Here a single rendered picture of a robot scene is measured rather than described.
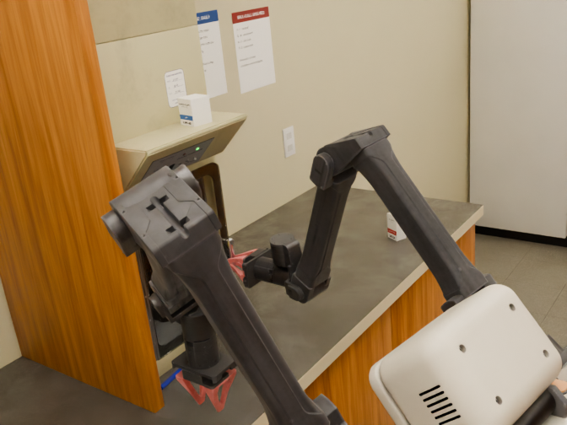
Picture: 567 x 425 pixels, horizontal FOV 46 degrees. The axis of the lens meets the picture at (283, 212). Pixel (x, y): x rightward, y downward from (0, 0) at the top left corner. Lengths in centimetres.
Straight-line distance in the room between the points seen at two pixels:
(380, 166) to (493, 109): 316
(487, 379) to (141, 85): 94
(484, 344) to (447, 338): 6
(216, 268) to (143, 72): 83
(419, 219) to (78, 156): 66
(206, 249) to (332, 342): 102
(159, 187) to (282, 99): 187
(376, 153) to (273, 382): 51
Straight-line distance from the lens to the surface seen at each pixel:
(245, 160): 243
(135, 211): 72
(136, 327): 143
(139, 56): 146
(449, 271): 115
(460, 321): 88
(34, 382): 176
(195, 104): 147
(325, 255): 140
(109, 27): 141
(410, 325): 214
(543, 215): 439
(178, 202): 71
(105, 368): 159
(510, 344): 91
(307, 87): 273
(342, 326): 174
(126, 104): 144
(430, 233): 115
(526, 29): 415
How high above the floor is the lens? 183
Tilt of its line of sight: 21 degrees down
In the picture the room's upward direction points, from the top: 6 degrees counter-clockwise
